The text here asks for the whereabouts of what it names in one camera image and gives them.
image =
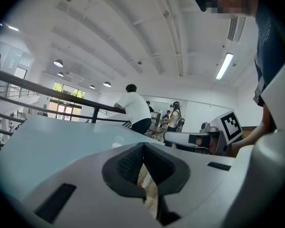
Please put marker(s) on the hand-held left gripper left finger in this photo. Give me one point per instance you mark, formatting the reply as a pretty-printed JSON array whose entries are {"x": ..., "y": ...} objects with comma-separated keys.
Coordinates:
[{"x": 85, "y": 174}]

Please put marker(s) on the glass entrance doors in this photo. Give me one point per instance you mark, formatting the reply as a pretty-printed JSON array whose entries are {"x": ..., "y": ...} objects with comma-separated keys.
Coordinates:
[{"x": 66, "y": 103}]

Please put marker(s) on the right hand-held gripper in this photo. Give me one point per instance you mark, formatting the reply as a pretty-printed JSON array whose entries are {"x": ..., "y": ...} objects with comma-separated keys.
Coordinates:
[{"x": 230, "y": 127}]

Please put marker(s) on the black metal railing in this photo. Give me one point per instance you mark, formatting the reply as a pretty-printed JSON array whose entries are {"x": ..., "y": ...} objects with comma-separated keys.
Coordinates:
[{"x": 50, "y": 91}]

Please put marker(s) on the white ceiling pipe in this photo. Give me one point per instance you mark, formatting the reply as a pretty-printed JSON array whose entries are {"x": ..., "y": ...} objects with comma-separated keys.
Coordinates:
[{"x": 177, "y": 44}]

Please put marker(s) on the white ceiling air vent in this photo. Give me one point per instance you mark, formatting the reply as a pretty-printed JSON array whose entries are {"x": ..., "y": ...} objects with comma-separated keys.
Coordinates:
[{"x": 236, "y": 28}]

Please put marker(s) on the dome pendant lamp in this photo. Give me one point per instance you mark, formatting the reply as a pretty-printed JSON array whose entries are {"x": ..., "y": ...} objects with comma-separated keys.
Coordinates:
[
  {"x": 107, "y": 84},
  {"x": 60, "y": 74},
  {"x": 92, "y": 87},
  {"x": 58, "y": 63}
]

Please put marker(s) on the person's right hand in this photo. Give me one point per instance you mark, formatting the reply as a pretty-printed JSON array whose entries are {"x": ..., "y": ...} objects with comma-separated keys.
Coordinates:
[{"x": 205, "y": 143}]

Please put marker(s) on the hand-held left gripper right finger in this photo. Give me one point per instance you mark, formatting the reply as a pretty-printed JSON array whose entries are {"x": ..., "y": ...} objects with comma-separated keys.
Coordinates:
[{"x": 194, "y": 170}]

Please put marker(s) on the person's dark shirt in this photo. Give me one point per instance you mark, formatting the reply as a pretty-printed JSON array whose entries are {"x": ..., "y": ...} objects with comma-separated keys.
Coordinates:
[{"x": 273, "y": 44}]

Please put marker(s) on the long ceiling tube light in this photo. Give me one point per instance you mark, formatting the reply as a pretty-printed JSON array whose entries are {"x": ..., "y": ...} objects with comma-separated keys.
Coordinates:
[{"x": 224, "y": 66}]

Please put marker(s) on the person's right forearm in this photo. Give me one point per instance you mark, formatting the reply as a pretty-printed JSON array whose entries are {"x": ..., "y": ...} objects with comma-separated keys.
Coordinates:
[{"x": 263, "y": 127}]

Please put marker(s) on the flat ceiling panel light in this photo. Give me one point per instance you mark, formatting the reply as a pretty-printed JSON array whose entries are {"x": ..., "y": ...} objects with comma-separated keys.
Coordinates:
[{"x": 13, "y": 28}]

